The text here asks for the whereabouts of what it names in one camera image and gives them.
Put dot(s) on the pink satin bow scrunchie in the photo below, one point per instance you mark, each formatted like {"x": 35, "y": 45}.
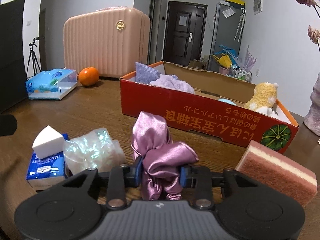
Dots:
{"x": 161, "y": 157}

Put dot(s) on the yellow bag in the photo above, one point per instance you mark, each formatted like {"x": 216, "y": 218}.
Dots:
{"x": 224, "y": 61}

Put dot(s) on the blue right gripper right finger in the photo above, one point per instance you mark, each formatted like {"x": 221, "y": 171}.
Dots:
{"x": 185, "y": 178}

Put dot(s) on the blue soft tissue pack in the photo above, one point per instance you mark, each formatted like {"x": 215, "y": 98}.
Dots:
{"x": 52, "y": 84}

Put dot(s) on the wire rack with bottles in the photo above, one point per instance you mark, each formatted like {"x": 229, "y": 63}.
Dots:
{"x": 238, "y": 73}

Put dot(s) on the orange tangerine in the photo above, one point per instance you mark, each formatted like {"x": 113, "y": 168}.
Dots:
{"x": 88, "y": 76}

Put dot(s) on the pink ribbed suitcase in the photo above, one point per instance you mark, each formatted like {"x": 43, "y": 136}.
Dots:
{"x": 112, "y": 40}

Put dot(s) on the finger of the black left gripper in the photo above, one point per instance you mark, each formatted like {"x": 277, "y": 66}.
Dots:
{"x": 8, "y": 125}

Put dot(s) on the camera tripod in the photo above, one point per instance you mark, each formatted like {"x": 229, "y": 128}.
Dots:
{"x": 33, "y": 58}

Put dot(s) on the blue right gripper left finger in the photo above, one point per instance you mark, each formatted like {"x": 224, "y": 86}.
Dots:
{"x": 138, "y": 167}

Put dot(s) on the dark brown entrance door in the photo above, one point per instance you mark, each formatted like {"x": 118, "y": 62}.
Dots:
{"x": 184, "y": 32}

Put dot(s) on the pink textured vase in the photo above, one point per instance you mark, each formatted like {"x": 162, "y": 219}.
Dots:
{"x": 312, "y": 119}

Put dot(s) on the blue handkerchief tissue pack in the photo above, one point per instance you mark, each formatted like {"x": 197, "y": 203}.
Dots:
{"x": 44, "y": 173}

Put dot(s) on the dried pink roses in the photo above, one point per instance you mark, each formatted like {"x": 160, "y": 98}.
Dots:
{"x": 311, "y": 12}

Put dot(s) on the grey refrigerator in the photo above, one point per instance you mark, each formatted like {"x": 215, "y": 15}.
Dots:
{"x": 226, "y": 30}

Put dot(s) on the white wedge makeup sponge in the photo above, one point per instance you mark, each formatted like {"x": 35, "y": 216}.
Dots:
{"x": 48, "y": 142}

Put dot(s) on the lilac fluffy headband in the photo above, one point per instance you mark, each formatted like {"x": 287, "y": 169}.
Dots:
{"x": 173, "y": 83}

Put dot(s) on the iridescent sheer scrunchie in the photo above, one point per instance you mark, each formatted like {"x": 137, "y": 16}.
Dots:
{"x": 94, "y": 150}

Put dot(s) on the red cardboard box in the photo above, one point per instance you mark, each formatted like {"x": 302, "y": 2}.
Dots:
{"x": 202, "y": 112}

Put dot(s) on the purple drawstring pouch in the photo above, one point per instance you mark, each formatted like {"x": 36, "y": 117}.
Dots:
{"x": 146, "y": 74}

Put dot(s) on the small cardboard box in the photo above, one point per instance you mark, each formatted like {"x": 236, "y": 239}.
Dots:
{"x": 198, "y": 64}

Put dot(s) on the black paper bag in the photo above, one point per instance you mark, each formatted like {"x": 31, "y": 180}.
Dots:
{"x": 12, "y": 70}

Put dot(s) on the yellow plush toy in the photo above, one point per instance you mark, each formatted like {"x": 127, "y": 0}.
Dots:
{"x": 263, "y": 99}

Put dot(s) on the pink scrubbing sponge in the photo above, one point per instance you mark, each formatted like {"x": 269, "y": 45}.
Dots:
{"x": 278, "y": 172}

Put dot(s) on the light blue plush toy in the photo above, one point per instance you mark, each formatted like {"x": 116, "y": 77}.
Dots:
{"x": 227, "y": 101}

